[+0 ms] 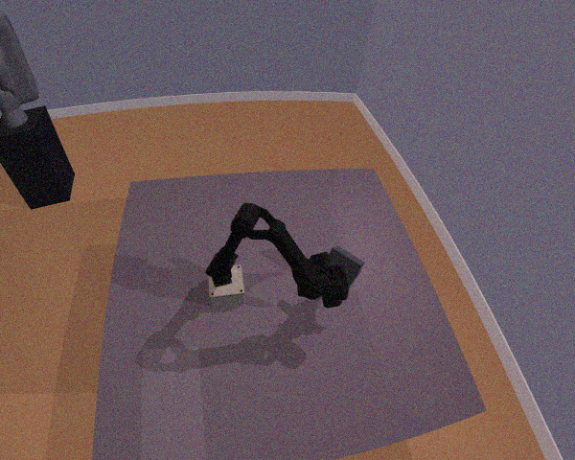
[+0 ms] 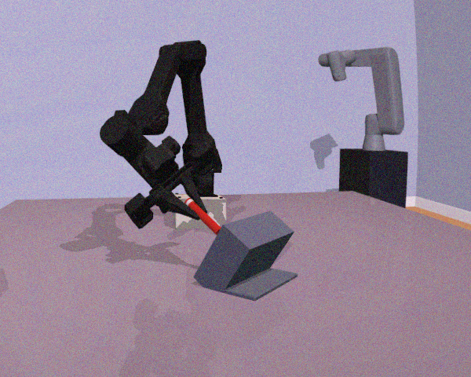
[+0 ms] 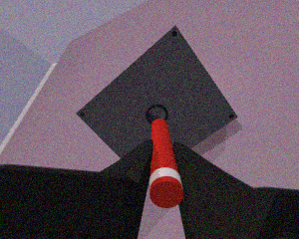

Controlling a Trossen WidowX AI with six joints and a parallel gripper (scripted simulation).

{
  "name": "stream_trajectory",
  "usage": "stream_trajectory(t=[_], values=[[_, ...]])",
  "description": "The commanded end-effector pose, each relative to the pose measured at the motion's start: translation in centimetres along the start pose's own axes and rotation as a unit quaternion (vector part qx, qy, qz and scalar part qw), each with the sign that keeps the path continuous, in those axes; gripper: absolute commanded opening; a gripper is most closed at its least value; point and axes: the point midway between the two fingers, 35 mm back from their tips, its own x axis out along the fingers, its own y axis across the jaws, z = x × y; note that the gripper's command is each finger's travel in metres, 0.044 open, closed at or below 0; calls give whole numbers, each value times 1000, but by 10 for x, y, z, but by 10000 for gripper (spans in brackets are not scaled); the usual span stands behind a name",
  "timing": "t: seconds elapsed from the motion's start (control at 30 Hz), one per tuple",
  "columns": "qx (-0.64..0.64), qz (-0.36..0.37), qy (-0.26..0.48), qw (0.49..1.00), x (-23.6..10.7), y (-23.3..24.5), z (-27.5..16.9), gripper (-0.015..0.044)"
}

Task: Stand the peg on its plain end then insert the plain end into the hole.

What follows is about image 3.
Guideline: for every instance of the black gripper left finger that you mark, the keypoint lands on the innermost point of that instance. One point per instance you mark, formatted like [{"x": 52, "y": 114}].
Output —
[{"x": 108, "y": 203}]

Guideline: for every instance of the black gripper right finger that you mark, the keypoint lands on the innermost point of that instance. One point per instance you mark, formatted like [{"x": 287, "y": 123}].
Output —
[{"x": 216, "y": 205}]

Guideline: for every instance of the red peg with white band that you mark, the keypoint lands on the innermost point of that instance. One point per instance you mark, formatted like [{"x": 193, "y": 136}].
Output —
[{"x": 165, "y": 188}]

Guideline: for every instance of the grey sloped panel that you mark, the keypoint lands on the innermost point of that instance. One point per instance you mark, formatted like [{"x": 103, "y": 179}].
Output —
[{"x": 166, "y": 82}]

